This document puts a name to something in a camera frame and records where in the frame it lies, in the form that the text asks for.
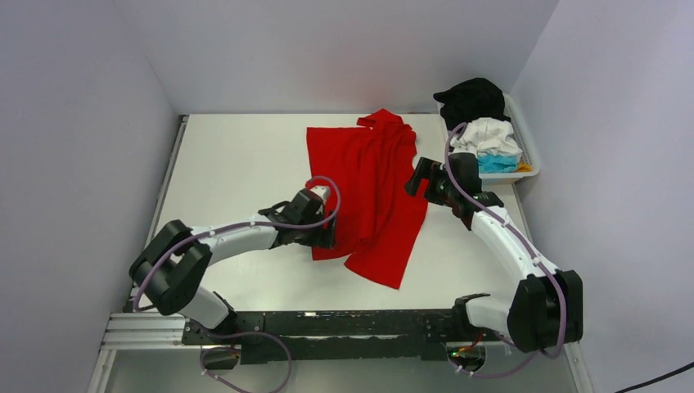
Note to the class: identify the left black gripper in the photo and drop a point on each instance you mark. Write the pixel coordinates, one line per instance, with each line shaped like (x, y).
(323, 237)

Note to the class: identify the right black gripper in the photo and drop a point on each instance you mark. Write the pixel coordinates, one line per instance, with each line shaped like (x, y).
(425, 169)

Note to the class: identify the red t shirt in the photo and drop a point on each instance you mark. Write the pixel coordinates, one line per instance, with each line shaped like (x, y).
(377, 222)

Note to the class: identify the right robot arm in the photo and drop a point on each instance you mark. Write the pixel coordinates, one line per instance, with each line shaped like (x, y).
(544, 307)

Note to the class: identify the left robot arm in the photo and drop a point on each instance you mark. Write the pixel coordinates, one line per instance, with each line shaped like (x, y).
(170, 269)

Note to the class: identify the turquoise t shirt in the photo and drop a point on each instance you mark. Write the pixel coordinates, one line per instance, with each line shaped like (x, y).
(498, 164)

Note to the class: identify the white t shirt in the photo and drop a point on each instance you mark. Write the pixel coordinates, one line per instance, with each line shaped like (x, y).
(487, 137)

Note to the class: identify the black t shirt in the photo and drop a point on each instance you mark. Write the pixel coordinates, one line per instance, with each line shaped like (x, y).
(470, 100)

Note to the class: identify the white laundry basket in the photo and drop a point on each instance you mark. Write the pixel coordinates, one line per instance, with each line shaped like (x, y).
(524, 141)

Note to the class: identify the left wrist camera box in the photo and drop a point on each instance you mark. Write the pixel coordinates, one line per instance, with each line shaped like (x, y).
(320, 193)

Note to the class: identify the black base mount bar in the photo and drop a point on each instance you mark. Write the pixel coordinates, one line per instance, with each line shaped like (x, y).
(264, 336)

